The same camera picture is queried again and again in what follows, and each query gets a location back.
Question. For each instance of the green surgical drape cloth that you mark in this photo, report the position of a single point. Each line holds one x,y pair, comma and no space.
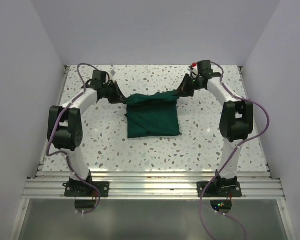
152,115

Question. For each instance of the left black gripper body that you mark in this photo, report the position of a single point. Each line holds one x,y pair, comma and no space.
110,91

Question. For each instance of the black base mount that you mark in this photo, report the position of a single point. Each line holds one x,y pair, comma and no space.
87,197
223,189

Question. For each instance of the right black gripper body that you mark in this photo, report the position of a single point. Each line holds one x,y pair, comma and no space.
193,84

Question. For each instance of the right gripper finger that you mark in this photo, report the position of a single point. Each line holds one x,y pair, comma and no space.
186,84
185,94

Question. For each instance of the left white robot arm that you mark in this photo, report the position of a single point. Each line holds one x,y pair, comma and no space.
65,128

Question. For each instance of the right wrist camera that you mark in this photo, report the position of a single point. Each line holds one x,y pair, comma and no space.
193,70

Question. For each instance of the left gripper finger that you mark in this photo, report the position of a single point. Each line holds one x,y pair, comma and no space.
117,101
117,92

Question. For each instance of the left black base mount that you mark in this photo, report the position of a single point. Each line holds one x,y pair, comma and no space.
87,197

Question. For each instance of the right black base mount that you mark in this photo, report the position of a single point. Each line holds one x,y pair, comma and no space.
223,189

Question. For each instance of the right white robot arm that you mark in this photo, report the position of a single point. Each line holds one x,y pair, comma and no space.
236,121

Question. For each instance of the aluminium rail frame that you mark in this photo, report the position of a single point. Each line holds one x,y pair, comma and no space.
152,180

